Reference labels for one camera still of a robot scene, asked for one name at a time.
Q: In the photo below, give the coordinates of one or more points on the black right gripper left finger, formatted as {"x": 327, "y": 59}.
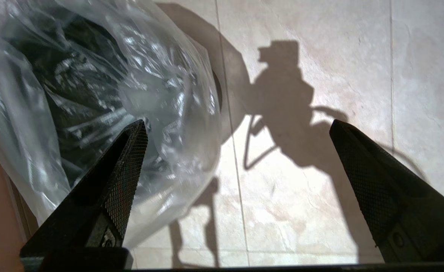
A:
{"x": 104, "y": 196}

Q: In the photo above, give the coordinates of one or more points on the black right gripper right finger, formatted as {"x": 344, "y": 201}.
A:
{"x": 396, "y": 196}

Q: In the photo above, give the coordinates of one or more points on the clear plastic trash bag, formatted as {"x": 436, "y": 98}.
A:
{"x": 161, "y": 75}

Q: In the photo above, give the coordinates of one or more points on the grey round trash bin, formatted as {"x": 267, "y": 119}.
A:
{"x": 218, "y": 92}

